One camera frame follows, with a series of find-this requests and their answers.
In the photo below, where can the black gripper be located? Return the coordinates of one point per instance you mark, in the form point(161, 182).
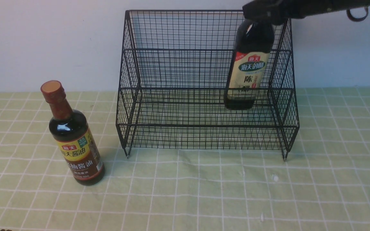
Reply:
point(277, 12)

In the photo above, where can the vinegar bottle gold cap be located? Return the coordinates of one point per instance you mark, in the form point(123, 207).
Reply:
point(253, 44)

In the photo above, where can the soy sauce bottle red cap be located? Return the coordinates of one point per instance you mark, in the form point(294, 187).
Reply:
point(69, 127)

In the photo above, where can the black wire mesh rack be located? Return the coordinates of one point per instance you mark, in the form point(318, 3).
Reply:
point(174, 68)

